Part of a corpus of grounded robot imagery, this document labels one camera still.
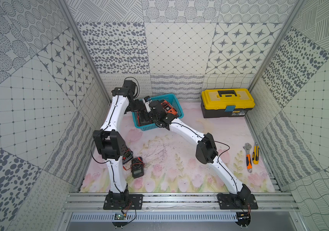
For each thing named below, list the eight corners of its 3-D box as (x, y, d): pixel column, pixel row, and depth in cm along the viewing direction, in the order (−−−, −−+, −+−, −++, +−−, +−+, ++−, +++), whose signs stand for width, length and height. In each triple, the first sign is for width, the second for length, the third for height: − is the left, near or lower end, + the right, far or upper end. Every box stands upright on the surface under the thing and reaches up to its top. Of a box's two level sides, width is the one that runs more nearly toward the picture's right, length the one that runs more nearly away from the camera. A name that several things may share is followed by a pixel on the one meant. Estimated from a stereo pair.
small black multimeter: (130, 178, 84) (128, 176, 80) (133, 159, 91) (132, 157, 88) (143, 178, 84) (142, 176, 80) (145, 159, 91) (144, 157, 88)
